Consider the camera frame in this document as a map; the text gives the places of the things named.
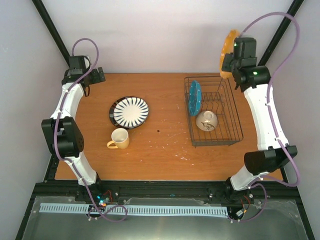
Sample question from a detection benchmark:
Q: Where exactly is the right controller board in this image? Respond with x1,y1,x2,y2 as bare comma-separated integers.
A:
236,195,251,218

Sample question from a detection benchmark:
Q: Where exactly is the black wire dish rack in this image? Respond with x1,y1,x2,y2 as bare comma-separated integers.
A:
184,76,243,147

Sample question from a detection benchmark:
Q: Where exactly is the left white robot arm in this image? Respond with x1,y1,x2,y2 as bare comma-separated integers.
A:
41,55,106,202

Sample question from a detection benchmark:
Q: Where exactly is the white blue striped plate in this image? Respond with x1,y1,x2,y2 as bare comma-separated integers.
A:
112,97,150,128

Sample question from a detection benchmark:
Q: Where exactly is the left controller board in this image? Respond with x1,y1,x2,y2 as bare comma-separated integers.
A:
96,190,113,207

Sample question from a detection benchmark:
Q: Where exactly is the white ceramic bowl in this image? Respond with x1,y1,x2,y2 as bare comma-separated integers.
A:
195,110,218,132

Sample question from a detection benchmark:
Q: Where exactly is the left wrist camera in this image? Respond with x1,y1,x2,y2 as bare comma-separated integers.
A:
83,55,91,69

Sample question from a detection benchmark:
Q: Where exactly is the yellow plate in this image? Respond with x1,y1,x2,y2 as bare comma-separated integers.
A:
219,29,240,79

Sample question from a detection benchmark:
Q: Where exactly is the yellow mug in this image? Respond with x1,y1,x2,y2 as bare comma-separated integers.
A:
107,128,130,149

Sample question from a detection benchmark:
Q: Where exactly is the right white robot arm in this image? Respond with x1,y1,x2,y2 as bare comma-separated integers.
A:
220,34,298,202

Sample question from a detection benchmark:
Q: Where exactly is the black rimmed striped plate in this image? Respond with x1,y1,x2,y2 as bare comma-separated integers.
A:
108,95,151,130

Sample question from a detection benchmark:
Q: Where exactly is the controller board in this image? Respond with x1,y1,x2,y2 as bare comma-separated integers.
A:
236,195,251,218
96,190,113,207

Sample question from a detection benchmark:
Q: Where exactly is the black aluminium frame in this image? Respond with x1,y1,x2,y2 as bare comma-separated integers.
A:
16,0,315,240

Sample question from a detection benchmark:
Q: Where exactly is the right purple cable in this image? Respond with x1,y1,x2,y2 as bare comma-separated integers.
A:
228,11,301,223

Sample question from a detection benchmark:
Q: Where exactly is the teal polka dot plate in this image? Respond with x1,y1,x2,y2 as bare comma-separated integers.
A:
188,80,202,117

